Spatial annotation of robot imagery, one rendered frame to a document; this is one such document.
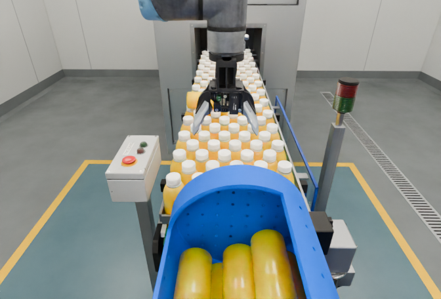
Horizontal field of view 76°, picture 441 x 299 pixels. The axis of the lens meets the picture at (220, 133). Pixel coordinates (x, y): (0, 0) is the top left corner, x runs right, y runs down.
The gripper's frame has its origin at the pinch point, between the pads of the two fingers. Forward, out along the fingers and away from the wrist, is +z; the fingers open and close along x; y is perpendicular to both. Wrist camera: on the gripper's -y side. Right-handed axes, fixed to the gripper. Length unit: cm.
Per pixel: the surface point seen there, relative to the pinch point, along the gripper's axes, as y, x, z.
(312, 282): 37.5, 10.7, 0.2
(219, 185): 21.2, -1.1, -1.6
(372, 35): -408, 234, 47
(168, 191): 1.9, -14.9, 16.5
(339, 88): -25.5, 36.0, -2.4
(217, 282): 25.9, -1.4, 18.2
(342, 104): -24.0, 37.3, 2.3
